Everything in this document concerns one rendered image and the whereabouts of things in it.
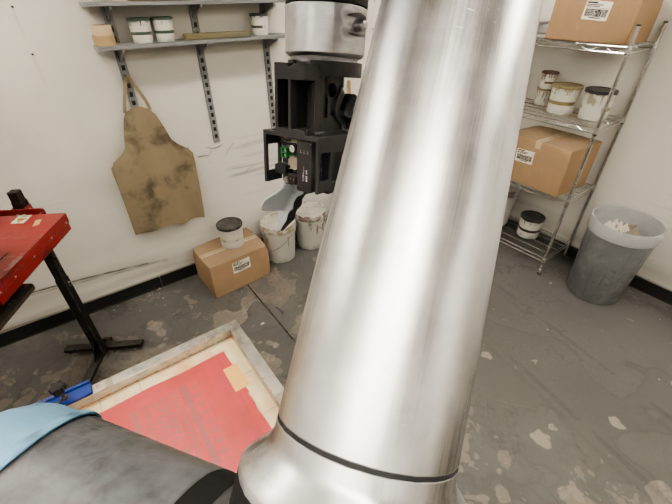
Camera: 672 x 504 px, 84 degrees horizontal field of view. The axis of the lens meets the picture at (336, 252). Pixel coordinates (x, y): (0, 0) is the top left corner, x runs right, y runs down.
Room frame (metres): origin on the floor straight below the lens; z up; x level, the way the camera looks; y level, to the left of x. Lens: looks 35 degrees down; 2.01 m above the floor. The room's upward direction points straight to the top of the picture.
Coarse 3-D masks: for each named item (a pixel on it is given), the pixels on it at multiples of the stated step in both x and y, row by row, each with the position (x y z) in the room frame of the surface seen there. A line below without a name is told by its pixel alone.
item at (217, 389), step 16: (192, 368) 0.80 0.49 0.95; (208, 368) 0.80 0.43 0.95; (224, 368) 0.80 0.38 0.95; (160, 384) 0.74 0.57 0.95; (176, 384) 0.74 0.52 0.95; (208, 384) 0.74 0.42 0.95; (224, 384) 0.74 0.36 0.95; (128, 400) 0.68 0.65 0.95; (144, 400) 0.68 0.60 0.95; (208, 400) 0.68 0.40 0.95; (224, 400) 0.68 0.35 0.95; (112, 416) 0.63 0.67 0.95
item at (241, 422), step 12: (228, 408) 0.66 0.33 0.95; (240, 408) 0.66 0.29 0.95; (252, 408) 0.66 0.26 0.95; (228, 420) 0.62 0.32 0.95; (240, 420) 0.62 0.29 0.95; (252, 420) 0.62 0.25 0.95; (264, 420) 0.62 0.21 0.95; (228, 432) 0.58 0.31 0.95; (240, 432) 0.58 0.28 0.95; (252, 432) 0.58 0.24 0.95; (264, 432) 0.58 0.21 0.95; (240, 444) 0.55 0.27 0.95; (240, 456) 0.51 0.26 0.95; (228, 468) 0.48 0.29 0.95
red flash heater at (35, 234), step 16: (32, 208) 1.63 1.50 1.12; (0, 224) 1.50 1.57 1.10; (16, 224) 1.50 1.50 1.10; (32, 224) 1.50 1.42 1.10; (48, 224) 1.50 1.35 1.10; (64, 224) 1.56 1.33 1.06; (0, 240) 1.36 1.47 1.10; (16, 240) 1.36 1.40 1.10; (32, 240) 1.36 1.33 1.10; (48, 240) 1.42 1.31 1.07; (0, 256) 1.24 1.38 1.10; (16, 256) 1.24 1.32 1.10; (32, 256) 1.29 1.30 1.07; (0, 272) 1.14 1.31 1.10; (16, 272) 1.17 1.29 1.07; (32, 272) 1.25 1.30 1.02; (0, 288) 1.07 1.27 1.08; (16, 288) 1.14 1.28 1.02; (0, 304) 1.04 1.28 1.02
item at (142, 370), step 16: (208, 336) 0.91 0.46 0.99; (224, 336) 0.93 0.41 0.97; (240, 336) 0.91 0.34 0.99; (176, 352) 0.84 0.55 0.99; (192, 352) 0.86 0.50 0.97; (256, 352) 0.84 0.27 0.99; (144, 368) 0.78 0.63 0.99; (160, 368) 0.80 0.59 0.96; (256, 368) 0.78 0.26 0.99; (96, 384) 0.72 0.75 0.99; (112, 384) 0.72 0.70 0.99; (128, 384) 0.74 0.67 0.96; (272, 384) 0.72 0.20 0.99; (80, 400) 0.66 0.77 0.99; (96, 400) 0.68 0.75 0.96
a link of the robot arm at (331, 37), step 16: (288, 16) 0.38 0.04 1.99; (304, 16) 0.37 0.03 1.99; (320, 16) 0.37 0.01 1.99; (336, 16) 0.37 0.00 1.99; (352, 16) 0.38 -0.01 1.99; (288, 32) 0.38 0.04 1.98; (304, 32) 0.37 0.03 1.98; (320, 32) 0.36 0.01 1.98; (336, 32) 0.37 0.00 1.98; (352, 32) 0.38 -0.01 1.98; (288, 48) 0.38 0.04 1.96; (304, 48) 0.37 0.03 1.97; (320, 48) 0.36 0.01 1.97; (336, 48) 0.36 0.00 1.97; (352, 48) 0.37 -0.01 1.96
